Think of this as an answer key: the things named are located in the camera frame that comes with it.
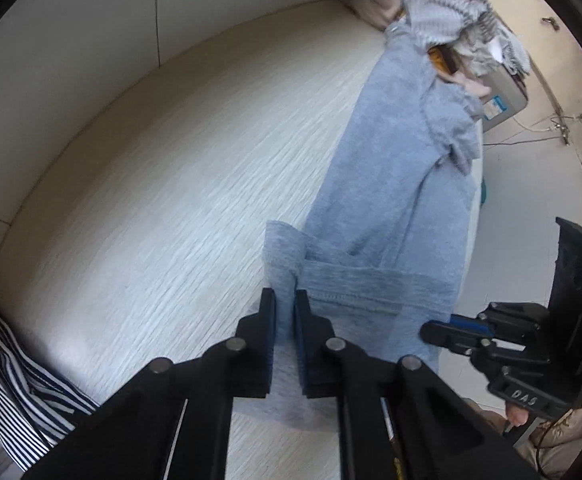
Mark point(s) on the grey storage box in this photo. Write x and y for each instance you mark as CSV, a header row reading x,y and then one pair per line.
x,y
506,100

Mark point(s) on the black white striped garment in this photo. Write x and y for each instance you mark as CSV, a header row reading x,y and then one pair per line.
x,y
6,375

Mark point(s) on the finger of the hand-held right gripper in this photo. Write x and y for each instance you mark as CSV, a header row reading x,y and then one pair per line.
x,y
438,334
471,324

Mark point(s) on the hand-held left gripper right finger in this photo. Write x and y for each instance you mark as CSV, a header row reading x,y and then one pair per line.
x,y
302,345

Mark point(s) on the pale pink garment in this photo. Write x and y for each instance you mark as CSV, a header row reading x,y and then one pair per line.
x,y
476,89

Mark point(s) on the pile of mixed clothes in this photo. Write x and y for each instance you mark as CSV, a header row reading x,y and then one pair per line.
x,y
436,10

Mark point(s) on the light grey pants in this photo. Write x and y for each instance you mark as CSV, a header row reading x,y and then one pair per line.
x,y
396,185

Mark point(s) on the beige garment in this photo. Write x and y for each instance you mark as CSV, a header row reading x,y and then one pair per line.
x,y
376,5

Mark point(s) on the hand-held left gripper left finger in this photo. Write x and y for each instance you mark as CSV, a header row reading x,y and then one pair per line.
x,y
266,340

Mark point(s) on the metal wall fitting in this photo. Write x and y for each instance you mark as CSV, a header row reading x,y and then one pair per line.
x,y
551,21

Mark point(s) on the person's right hand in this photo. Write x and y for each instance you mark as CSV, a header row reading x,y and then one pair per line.
x,y
517,416

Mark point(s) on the teal object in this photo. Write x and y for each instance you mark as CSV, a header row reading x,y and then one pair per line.
x,y
484,192

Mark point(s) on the yellow cloth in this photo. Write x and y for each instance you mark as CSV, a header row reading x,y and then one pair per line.
x,y
440,60

